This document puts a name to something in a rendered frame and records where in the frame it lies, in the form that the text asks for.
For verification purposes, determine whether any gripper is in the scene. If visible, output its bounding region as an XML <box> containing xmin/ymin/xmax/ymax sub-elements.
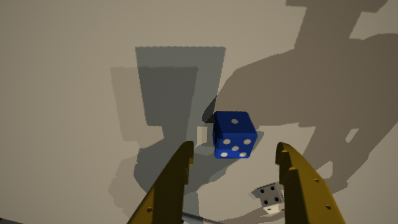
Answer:
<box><xmin>127</xmin><ymin>141</ymin><xmax>346</xmax><ymax>224</ymax></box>

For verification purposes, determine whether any blue die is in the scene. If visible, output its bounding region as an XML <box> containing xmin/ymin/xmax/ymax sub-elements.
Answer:
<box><xmin>212</xmin><ymin>112</ymin><xmax>258</xmax><ymax>158</ymax></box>

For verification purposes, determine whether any white die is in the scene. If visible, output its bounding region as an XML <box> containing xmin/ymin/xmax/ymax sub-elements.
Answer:
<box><xmin>257</xmin><ymin>183</ymin><xmax>284</xmax><ymax>214</ymax></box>

